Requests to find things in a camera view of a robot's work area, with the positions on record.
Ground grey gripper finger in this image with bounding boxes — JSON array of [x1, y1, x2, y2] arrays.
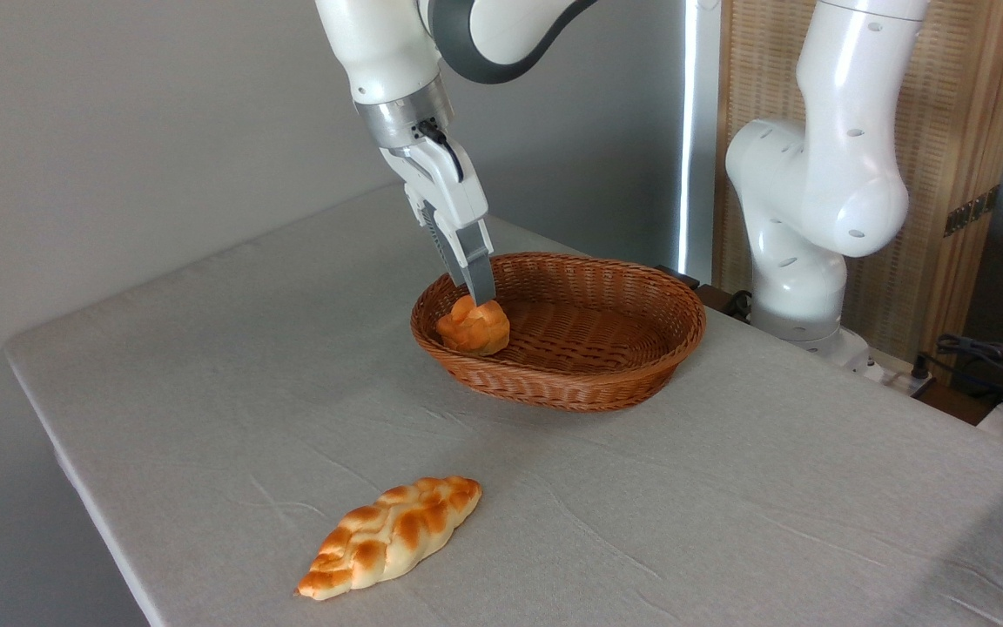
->
[[421, 201, 471, 289], [453, 218, 499, 307]]

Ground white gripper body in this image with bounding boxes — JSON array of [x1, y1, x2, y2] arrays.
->
[[379, 135, 492, 234]]

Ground flower-shaped orange bun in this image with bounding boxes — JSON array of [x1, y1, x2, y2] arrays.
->
[[436, 294, 511, 356]]

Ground brown wicker oval basket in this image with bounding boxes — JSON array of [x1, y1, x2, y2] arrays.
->
[[410, 252, 708, 413]]

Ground braided golden bread loaf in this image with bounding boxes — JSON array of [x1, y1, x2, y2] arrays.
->
[[294, 475, 483, 602]]

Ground black table edge clamp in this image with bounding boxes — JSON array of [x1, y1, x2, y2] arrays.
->
[[656, 264, 755, 323]]

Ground grey tablecloth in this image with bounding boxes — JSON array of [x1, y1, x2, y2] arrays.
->
[[3, 183, 1003, 627]]

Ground black metal screen hinge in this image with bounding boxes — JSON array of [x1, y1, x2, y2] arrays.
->
[[943, 185, 1001, 238]]

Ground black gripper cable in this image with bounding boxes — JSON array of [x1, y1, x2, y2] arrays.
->
[[416, 120, 466, 185]]

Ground white vertical post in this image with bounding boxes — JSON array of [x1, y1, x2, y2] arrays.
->
[[678, 0, 723, 284]]

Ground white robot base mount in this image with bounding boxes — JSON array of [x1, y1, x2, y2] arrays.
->
[[813, 327, 887, 382]]

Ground black cable bundle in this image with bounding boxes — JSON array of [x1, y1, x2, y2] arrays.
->
[[913, 333, 1003, 410]]

